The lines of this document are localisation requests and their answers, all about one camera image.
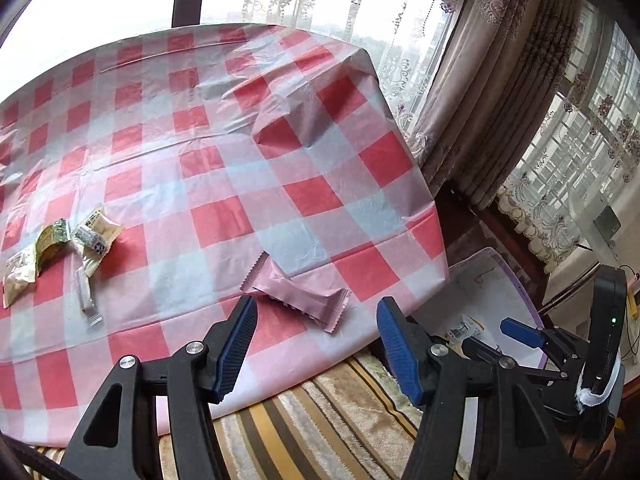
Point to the cream macadamia nut pack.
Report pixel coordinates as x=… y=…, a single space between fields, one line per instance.
x=98 y=221

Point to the olive gold snack pack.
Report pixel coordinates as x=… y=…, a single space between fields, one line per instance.
x=51 y=240

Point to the purple white storage box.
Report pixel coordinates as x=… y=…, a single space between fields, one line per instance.
x=483 y=287

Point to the red white checkered tablecloth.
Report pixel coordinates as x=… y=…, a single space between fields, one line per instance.
x=211 y=146

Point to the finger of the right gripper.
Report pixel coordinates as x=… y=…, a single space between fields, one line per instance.
x=477 y=350
x=558 y=344

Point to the cream nut pack large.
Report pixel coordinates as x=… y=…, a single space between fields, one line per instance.
x=21 y=271

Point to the small white blue candy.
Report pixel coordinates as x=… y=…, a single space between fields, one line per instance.
x=91 y=240

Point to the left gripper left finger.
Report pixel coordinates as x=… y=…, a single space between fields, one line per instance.
x=119 y=435

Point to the grey white green-edged pack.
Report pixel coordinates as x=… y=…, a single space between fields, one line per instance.
x=467 y=327

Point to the pink curtain right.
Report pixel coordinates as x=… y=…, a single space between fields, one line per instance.
x=499 y=74

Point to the pink wrapper snack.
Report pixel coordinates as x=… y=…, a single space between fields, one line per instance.
x=324 y=306

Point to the small clear stick packet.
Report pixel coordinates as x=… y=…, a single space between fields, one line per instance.
x=86 y=303

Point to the lace sheer curtain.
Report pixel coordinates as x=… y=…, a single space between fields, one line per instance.
x=405 y=38

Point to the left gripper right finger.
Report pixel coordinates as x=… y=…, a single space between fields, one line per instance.
x=514 y=434

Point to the striped towel cushion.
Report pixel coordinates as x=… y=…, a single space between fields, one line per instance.
x=350 y=422

